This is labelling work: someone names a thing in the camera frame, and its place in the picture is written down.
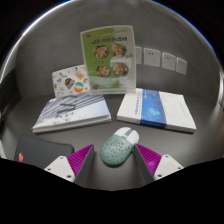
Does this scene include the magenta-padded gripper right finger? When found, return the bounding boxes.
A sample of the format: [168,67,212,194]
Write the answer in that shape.
[132,143,185,187]

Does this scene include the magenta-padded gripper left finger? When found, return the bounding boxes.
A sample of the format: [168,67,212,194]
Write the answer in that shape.
[43,143,97,189]

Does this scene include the green and white perforated mouse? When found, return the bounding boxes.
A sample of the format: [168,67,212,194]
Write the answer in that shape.
[99,126,140,168]

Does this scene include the black mouse pad, red heart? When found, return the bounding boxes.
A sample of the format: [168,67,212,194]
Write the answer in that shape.
[13,134,75,170]

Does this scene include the grey striped cover book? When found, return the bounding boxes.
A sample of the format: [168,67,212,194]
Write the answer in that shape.
[31,92,112,134]

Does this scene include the white book with blue band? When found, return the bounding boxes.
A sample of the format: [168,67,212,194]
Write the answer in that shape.
[116,87,198,134]

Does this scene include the white card with colourful stickers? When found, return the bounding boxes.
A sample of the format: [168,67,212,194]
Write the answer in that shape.
[51,64,92,99]

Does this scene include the green menu in acrylic stand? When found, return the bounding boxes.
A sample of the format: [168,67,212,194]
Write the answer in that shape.
[79,24,137,95]

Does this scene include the white wall sockets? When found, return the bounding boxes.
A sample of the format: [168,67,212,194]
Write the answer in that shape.
[134,46,188,76]

